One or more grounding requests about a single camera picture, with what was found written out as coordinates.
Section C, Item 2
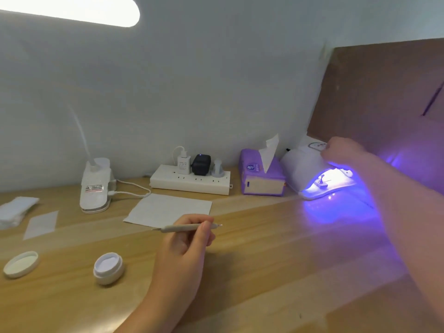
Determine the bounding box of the person's left hand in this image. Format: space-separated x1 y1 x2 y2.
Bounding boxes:
147 214 216 306

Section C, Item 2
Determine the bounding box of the person's right hand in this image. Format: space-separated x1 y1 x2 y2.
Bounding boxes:
322 136 374 172

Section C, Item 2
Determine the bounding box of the grey dotting pen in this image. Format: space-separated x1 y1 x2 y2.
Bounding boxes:
153 222 223 234

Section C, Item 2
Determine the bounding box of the white nail lamp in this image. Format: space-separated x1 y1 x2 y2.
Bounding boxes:
280 135 359 201

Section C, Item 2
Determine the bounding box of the white gel jar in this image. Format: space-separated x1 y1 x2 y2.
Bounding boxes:
93 252 126 286

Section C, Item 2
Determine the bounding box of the person's right forearm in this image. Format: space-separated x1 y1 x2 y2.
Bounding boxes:
354 152 444 323

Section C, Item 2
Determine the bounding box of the white desk lamp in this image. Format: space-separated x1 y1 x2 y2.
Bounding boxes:
0 0 141 214

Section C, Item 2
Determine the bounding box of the white paper sheet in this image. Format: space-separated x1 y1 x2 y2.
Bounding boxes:
123 193 213 229

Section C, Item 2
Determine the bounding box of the brown wooden board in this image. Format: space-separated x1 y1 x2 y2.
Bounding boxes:
307 38 444 198

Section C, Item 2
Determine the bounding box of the white tissue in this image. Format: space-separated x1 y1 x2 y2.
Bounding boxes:
259 134 280 175

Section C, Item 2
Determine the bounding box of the white power strip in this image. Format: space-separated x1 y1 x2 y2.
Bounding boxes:
150 163 232 196

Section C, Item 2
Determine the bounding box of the purple tissue box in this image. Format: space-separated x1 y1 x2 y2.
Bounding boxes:
240 149 287 197

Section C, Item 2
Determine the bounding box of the white charger plug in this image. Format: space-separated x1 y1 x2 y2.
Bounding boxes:
175 145 191 175

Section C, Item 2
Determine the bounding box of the black plug adapter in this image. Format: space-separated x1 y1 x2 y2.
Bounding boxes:
191 154 212 176

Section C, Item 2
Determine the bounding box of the small white paper square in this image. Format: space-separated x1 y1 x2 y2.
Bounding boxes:
23 210 60 241

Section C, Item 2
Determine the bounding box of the white jar lid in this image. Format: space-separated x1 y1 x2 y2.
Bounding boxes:
3 251 40 279

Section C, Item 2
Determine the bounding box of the stack of white cotton pads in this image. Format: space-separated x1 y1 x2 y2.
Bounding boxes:
0 196 40 229

